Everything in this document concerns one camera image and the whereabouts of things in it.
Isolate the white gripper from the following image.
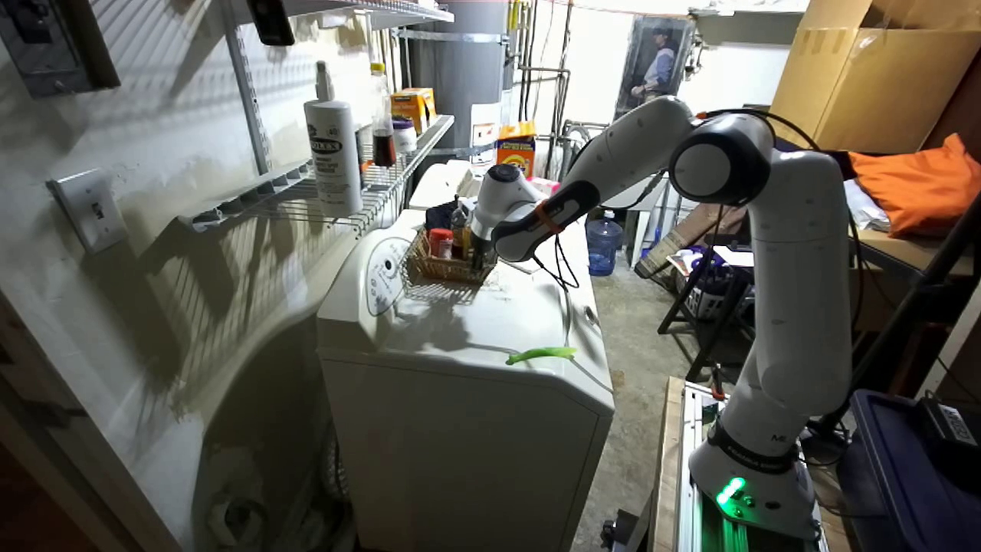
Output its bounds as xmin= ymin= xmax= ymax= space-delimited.
xmin=470 ymin=165 xmax=535 ymax=241

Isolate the brown wicker basket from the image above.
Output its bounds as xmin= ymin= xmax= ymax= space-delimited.
xmin=406 ymin=232 xmax=493 ymax=288

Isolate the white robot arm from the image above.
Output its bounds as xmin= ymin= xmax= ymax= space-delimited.
xmin=491 ymin=100 xmax=851 ymax=476

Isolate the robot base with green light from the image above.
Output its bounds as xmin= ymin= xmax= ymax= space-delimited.
xmin=688 ymin=438 xmax=817 ymax=542

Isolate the right white washing machine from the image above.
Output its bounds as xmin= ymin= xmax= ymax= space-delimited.
xmin=408 ymin=161 xmax=486 ymax=208

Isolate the white washing machine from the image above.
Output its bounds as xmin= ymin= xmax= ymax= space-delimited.
xmin=317 ymin=208 xmax=613 ymax=552
xmin=408 ymin=161 xmax=486 ymax=208

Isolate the orange detergent box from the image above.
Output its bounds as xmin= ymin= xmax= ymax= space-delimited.
xmin=493 ymin=120 xmax=535 ymax=179

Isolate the blue water jug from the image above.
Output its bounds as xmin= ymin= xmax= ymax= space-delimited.
xmin=586 ymin=208 xmax=622 ymax=275

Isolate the yellow box on shelf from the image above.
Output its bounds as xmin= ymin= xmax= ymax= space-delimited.
xmin=388 ymin=87 xmax=435 ymax=131

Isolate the grey water heater tank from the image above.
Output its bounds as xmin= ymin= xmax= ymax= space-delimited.
xmin=411 ymin=0 xmax=505 ymax=147

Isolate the green plastic strip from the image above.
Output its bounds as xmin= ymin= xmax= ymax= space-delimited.
xmin=505 ymin=348 xmax=576 ymax=364

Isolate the white lotion bottle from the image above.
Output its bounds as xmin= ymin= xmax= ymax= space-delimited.
xmin=303 ymin=61 xmax=361 ymax=219

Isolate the large cardboard box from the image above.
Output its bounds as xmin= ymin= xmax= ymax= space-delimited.
xmin=773 ymin=0 xmax=981 ymax=154

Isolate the orange cloth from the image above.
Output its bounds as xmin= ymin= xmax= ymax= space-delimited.
xmin=850 ymin=134 xmax=981 ymax=241

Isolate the grey electrical panel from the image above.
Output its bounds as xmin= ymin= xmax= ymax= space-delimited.
xmin=0 ymin=0 xmax=120 ymax=100

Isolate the dark blue storage bin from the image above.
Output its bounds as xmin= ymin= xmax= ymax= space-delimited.
xmin=837 ymin=391 xmax=981 ymax=552

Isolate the wire wall shelf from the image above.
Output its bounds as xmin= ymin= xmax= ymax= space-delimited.
xmin=179 ymin=115 xmax=455 ymax=234

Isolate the white light switch plate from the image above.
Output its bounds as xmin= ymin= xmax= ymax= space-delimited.
xmin=50 ymin=169 xmax=124 ymax=253

